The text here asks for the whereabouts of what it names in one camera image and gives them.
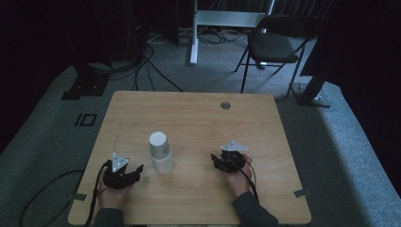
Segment black looped cable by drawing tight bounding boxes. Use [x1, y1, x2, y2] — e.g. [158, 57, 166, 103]
[18, 169, 85, 227]

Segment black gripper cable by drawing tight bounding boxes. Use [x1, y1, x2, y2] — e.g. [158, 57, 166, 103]
[83, 160, 110, 227]
[233, 159, 260, 202]

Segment white metal desk frame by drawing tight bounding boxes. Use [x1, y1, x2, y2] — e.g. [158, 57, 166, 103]
[188, 0, 275, 66]

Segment person's right hand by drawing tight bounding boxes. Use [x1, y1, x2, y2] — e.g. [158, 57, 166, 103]
[225, 154, 254, 198]

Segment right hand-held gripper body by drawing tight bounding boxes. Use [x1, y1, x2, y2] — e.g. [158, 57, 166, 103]
[220, 140, 249, 174]

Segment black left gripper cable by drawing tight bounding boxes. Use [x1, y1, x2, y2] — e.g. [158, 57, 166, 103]
[83, 160, 110, 227]

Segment black folding chair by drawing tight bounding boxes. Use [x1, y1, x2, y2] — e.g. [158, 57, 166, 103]
[235, 14, 323, 101]

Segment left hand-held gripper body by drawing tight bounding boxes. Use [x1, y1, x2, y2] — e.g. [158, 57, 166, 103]
[102, 152, 141, 191]

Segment black floor cables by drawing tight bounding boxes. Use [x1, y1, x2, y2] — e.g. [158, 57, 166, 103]
[133, 44, 183, 93]

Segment person's left hand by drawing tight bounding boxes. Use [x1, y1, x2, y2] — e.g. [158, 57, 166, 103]
[96, 179, 133, 210]

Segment tangled cables under desk frame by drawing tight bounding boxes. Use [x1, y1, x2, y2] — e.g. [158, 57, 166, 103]
[198, 27, 247, 45]

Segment black slanted metal stand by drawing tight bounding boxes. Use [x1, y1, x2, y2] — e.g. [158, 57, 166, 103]
[292, 0, 335, 108]

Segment black stand with flat base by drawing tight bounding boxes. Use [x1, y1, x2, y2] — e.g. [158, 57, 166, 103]
[61, 61, 112, 101]

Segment stack of floral paper cups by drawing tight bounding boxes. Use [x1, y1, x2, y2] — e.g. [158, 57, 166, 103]
[148, 131, 175, 175]

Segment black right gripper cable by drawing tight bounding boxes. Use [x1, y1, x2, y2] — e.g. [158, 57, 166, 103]
[233, 159, 260, 202]

